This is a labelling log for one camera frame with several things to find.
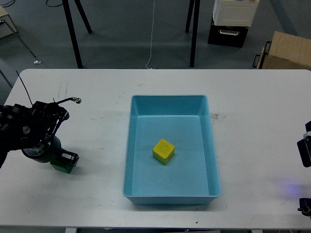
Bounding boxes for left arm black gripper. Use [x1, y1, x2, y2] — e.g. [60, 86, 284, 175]
[14, 101, 79, 166]

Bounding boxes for green wooden block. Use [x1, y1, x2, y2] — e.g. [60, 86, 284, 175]
[50, 161, 74, 174]

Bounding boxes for yellow wooden block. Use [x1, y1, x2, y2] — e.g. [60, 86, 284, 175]
[152, 139, 175, 165]

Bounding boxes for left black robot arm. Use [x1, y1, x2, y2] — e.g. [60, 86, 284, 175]
[0, 101, 79, 173]

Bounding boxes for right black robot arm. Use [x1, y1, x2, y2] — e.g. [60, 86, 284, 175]
[297, 121, 311, 217]

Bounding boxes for cardboard box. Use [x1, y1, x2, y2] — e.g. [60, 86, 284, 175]
[252, 31, 311, 70]

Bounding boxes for black storage box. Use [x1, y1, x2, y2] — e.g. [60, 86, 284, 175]
[207, 22, 249, 48]

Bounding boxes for blue plastic bin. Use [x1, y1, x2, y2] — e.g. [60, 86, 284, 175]
[123, 95, 222, 204]

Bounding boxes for wooden cabinet at left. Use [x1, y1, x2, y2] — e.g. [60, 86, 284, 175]
[0, 6, 17, 38]

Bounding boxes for black stand leg left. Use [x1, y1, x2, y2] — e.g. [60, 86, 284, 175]
[62, 0, 92, 69]

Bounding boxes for black stand leg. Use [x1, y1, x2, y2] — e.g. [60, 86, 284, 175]
[185, 0, 201, 68]
[62, 0, 92, 69]

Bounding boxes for black stand leg right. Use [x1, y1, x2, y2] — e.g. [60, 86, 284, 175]
[185, 0, 201, 68]

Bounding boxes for white hanging cable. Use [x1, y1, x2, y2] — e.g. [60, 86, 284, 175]
[145, 0, 156, 70]

